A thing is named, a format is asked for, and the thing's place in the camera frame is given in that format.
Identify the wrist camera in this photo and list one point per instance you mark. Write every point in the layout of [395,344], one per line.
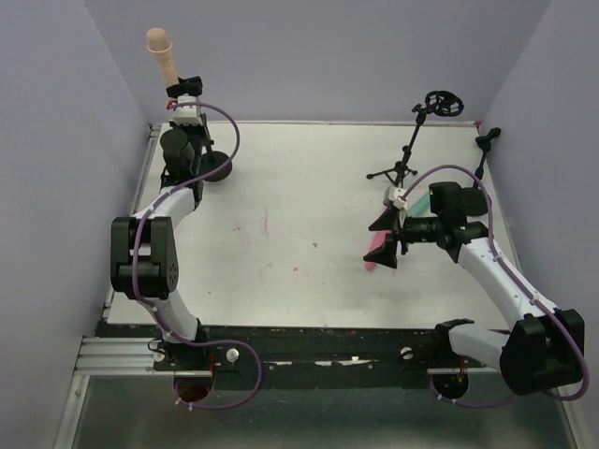
[394,198]
[183,103]

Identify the beige microphone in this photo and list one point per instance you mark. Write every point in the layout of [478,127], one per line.
[159,45]

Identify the black round-base clip stand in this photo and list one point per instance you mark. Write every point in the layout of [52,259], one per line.
[210,154]

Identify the teal microphone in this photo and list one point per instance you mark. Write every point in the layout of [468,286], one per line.
[420,207]

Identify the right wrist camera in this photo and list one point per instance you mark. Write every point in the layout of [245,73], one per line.
[394,198]

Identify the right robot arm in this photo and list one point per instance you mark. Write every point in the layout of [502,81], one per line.
[543,348]

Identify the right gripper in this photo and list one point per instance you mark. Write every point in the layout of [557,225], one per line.
[401,236]

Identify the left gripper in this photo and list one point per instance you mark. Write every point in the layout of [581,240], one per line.
[185,87]

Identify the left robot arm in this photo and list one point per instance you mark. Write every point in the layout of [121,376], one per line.
[143,256]

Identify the black tripod shock-mount stand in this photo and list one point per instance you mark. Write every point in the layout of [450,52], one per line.
[440,103]

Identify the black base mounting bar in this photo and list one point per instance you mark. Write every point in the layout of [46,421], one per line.
[309,358]

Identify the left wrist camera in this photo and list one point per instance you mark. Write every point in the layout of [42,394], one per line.
[183,103]

